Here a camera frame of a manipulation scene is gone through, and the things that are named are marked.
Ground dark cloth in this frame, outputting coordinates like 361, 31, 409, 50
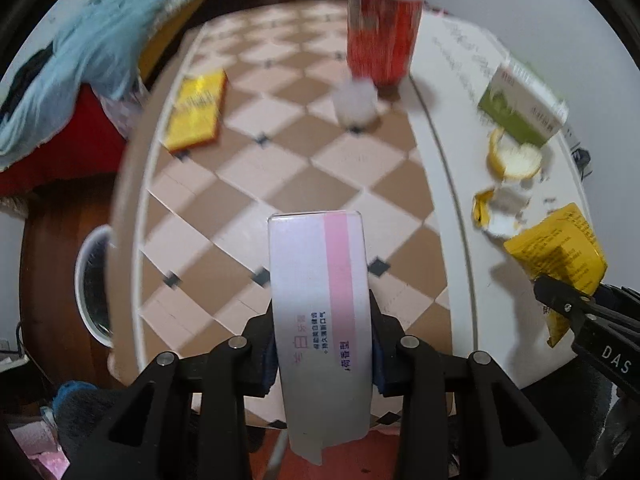
0, 42, 54, 117

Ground torn orange peel piece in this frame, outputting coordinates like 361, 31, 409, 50
471, 187, 532, 239

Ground curled orange peel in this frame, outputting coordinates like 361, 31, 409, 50
487, 127, 544, 184

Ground flat yellow packet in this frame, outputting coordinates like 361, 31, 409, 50
165, 70, 229, 154

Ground red blanket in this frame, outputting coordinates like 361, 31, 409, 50
0, 82, 129, 197

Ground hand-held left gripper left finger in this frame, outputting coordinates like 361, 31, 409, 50
65, 310, 277, 480

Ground green white carton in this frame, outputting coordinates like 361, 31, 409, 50
477, 60, 571, 149

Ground white pink toothpaste box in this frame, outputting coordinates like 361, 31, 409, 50
267, 210, 377, 466

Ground checkered table with white rim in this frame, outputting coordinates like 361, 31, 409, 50
111, 2, 472, 432

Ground red soda can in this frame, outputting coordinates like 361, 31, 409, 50
346, 0, 425, 87

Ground light blue cloth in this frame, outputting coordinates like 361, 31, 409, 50
0, 0, 184, 171

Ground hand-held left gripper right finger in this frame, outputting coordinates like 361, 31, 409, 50
369, 290, 577, 480

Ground yellow printed carton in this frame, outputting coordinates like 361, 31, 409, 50
502, 203, 609, 349

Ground white round bowl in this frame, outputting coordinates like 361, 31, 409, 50
74, 225, 117, 349

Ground pink foam piece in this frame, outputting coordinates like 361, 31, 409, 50
7, 422, 69, 480

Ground blue fuzzy cloth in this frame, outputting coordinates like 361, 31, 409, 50
53, 381, 102, 412

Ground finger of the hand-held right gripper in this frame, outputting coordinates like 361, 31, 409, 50
532, 275, 601, 332

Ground white crumpled tissue ball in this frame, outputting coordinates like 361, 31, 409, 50
332, 79, 379, 128

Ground black plug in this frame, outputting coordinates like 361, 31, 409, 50
570, 147, 596, 182

